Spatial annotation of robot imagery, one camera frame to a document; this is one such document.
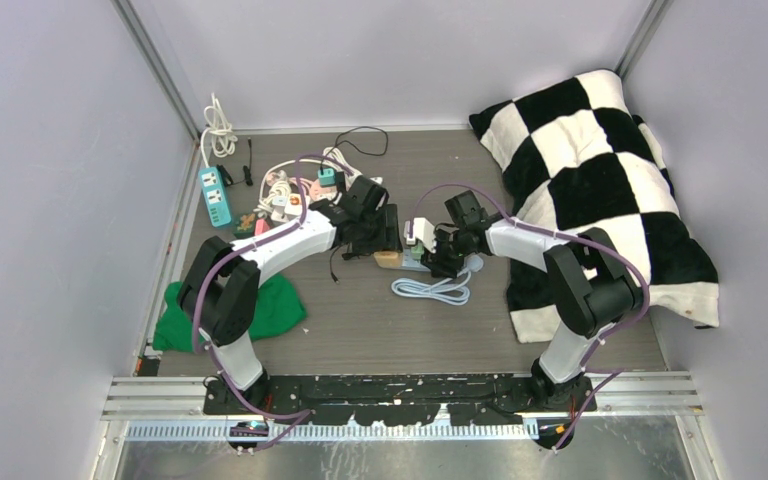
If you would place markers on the green plug adapter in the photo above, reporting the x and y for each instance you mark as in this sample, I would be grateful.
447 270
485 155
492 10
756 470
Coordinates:
417 251

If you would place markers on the green cloth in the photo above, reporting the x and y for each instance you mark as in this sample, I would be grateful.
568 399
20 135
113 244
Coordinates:
278 310

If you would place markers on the teal small plug adapter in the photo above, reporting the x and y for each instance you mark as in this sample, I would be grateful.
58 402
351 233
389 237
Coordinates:
327 177

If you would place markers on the white cube socket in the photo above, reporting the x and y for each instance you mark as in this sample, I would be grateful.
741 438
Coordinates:
295 205

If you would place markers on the orange cube adapter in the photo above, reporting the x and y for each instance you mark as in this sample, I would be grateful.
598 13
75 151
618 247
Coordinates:
389 259

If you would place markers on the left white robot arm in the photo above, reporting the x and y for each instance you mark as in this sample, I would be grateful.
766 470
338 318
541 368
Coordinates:
220 290

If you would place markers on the green patterned adapter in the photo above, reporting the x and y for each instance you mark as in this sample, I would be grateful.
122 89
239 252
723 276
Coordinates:
244 226

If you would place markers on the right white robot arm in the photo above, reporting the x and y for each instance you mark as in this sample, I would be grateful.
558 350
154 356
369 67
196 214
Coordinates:
593 287

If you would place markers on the light blue power strip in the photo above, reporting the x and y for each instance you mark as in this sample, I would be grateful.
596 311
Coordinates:
408 263

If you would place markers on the black white checkered blanket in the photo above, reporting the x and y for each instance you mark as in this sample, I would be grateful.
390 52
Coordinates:
574 157

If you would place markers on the pink plug adapter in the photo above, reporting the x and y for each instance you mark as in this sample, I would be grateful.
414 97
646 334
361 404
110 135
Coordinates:
262 226

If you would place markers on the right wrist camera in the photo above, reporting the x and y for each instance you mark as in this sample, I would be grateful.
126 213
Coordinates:
420 231

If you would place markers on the teal power strip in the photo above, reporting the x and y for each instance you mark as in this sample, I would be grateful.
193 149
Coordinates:
213 190

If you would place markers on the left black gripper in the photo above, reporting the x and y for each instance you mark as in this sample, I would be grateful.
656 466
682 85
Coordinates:
388 239

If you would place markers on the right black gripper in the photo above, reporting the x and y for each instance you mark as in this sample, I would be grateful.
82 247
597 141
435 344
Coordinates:
438 262

